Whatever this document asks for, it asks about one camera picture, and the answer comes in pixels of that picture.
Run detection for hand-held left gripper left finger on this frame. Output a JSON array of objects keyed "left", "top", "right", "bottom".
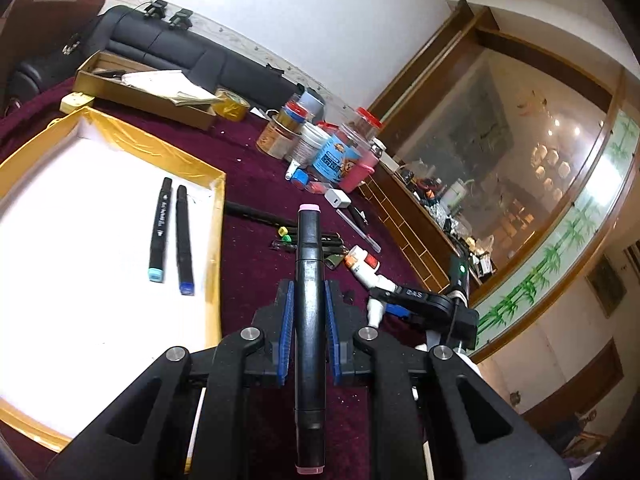
[{"left": 59, "top": 280, "right": 297, "bottom": 480}]

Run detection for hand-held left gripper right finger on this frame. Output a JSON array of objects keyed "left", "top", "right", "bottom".
[{"left": 324, "top": 280, "right": 571, "bottom": 480}]

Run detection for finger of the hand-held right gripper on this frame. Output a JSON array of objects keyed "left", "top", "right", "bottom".
[{"left": 369, "top": 285, "right": 426, "bottom": 322}]

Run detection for small white bottle red label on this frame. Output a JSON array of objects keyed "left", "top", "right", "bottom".
[{"left": 345, "top": 245, "right": 381, "bottom": 288}]

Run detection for pink-capped black marker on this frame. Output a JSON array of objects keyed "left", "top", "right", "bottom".
[{"left": 294, "top": 204, "right": 327, "bottom": 476}]

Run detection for dark-blue-capped black marker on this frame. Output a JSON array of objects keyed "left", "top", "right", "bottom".
[{"left": 176, "top": 185, "right": 196, "bottom": 296}]

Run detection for light-blue-capped black marker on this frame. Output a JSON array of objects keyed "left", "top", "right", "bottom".
[{"left": 148, "top": 177, "right": 173, "bottom": 283}]

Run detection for white tray with gold edges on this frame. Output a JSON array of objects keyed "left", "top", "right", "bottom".
[{"left": 0, "top": 105, "right": 227, "bottom": 453}]

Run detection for wooden glass cabinet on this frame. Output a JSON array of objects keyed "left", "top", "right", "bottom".
[{"left": 357, "top": 0, "right": 640, "bottom": 361}]

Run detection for pile of small clutter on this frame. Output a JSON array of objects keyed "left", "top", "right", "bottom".
[{"left": 395, "top": 157, "right": 496, "bottom": 281}]

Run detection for pink plastic jar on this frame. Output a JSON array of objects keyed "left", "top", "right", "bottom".
[{"left": 342, "top": 152, "right": 378, "bottom": 193}]

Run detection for clear jar red lid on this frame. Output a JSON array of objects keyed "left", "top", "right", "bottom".
[{"left": 345, "top": 106, "right": 383, "bottom": 153}]

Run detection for white-lidded plastic container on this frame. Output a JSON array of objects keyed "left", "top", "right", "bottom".
[{"left": 290, "top": 122, "right": 331, "bottom": 166}]

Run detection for amber jar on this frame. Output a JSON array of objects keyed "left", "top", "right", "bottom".
[{"left": 256, "top": 102, "right": 307, "bottom": 161}]

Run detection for blue-grey cup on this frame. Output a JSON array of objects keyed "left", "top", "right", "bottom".
[{"left": 297, "top": 87, "right": 327, "bottom": 123}]

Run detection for yellow tape roll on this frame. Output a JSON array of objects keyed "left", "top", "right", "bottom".
[{"left": 214, "top": 88, "right": 251, "bottom": 122}]

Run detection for long cardboard box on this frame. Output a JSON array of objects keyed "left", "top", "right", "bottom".
[{"left": 75, "top": 51, "right": 218, "bottom": 131}]

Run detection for white paper sheets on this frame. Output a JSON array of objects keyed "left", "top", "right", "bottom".
[{"left": 121, "top": 70, "right": 221, "bottom": 107}]

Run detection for black leather sofa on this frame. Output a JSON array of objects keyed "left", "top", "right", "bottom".
[{"left": 7, "top": 5, "right": 301, "bottom": 111}]

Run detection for small gold block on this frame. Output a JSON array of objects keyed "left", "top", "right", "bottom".
[{"left": 60, "top": 92, "right": 96, "bottom": 113}]

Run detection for maroon armchair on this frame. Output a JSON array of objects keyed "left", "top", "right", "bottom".
[{"left": 0, "top": 0, "right": 108, "bottom": 86}]

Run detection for small framed wall picture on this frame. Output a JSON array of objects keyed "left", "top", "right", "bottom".
[{"left": 585, "top": 252, "right": 628, "bottom": 318}]

